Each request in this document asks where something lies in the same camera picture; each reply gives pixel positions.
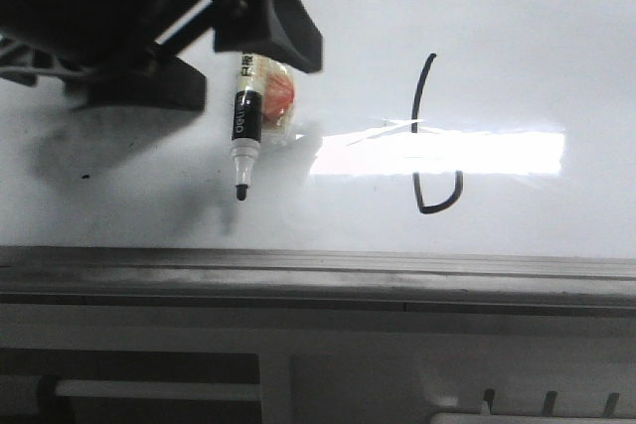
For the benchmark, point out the white black whiteboard marker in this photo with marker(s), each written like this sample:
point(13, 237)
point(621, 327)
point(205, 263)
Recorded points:
point(247, 119)

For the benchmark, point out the orange magnet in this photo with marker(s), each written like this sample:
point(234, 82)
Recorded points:
point(278, 97)

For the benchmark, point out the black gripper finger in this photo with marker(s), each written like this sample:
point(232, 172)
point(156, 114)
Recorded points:
point(281, 30)

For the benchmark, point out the grey aluminium whiteboard tray rail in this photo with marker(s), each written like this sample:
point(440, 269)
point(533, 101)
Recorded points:
point(488, 283)

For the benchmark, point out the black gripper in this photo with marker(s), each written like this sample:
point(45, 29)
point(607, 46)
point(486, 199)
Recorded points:
point(91, 40)

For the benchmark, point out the white whiteboard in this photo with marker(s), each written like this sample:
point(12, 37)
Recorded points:
point(498, 127)

